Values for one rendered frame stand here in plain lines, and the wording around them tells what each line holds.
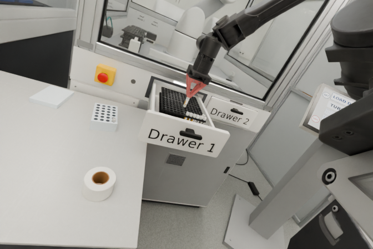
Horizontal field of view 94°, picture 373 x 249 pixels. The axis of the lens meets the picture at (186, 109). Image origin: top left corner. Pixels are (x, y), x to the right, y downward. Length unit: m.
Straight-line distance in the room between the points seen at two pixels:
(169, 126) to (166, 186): 0.79
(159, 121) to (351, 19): 0.45
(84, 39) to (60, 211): 0.61
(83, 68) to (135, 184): 0.55
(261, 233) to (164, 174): 0.92
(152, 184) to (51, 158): 0.79
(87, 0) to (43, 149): 0.53
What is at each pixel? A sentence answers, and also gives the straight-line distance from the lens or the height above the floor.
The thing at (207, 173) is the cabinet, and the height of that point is 0.41.
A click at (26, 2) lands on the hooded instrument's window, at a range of 1.31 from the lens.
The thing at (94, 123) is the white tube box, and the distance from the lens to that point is 0.67.
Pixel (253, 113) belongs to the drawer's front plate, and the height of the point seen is 0.91.
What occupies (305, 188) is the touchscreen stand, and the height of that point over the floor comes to 0.59.
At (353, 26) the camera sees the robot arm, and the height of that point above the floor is 1.24.
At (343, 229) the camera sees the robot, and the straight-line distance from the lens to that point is 0.36.
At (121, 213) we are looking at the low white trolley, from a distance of 0.50.
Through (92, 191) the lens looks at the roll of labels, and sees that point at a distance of 0.48.
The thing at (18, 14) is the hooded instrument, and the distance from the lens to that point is 1.23.
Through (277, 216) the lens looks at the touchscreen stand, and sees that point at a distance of 1.61.
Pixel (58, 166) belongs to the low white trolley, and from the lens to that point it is 0.57.
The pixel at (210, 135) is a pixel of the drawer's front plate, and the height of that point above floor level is 0.90.
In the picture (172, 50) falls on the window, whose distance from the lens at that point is 0.82.
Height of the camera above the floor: 1.18
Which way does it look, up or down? 24 degrees down
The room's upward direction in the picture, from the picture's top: 24 degrees clockwise
